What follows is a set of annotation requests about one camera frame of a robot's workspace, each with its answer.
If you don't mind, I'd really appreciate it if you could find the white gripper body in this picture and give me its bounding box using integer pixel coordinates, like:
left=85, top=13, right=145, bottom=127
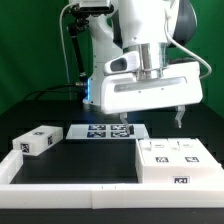
left=100, top=62, right=203, bottom=114

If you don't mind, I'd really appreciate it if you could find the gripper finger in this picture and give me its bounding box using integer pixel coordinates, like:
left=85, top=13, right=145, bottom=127
left=174, top=105, right=185, bottom=128
left=119, top=113, right=134, bottom=135

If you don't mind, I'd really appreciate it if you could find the white cabinet door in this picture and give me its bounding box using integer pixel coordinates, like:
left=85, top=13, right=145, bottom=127
left=139, top=139, right=171, bottom=166
left=167, top=138, right=221, bottom=169

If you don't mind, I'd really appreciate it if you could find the white cabinet box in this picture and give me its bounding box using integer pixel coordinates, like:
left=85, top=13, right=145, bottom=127
left=135, top=140, right=224, bottom=184

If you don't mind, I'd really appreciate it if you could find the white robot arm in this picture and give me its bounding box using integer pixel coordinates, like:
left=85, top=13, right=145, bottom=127
left=69, top=0, right=202, bottom=126

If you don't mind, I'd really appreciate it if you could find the white cabinet top block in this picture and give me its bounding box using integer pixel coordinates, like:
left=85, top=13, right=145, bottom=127
left=12, top=125, right=63, bottom=156

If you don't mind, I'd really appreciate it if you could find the white marker sheet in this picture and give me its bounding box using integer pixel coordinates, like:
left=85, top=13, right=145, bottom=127
left=66, top=124, right=149, bottom=140

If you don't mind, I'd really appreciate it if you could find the white U-shaped fence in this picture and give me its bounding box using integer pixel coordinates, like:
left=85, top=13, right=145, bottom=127
left=0, top=150, right=224, bottom=209

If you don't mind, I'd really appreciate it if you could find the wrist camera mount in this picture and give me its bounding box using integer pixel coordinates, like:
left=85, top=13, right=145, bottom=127
left=103, top=51, right=140, bottom=75

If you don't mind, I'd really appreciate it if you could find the black cable bundle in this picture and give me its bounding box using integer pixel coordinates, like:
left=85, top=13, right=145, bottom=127
left=22, top=4, right=91, bottom=102

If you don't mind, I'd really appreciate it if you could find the white cable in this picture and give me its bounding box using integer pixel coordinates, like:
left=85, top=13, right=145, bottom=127
left=58, top=2, right=81, bottom=85

